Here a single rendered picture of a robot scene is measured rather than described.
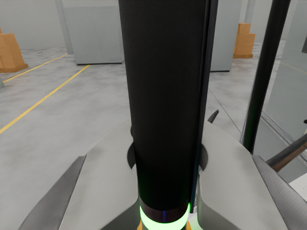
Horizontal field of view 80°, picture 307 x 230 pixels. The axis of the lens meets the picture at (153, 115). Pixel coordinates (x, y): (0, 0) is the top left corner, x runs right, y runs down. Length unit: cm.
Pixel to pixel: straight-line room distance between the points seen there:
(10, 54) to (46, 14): 603
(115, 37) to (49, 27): 715
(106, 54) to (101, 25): 96
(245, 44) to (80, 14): 616
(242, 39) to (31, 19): 1174
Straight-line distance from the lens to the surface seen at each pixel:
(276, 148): 139
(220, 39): 597
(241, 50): 843
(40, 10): 1402
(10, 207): 249
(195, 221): 21
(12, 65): 843
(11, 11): 1495
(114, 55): 749
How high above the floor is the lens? 163
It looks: 29 degrees down
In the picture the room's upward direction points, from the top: 2 degrees counter-clockwise
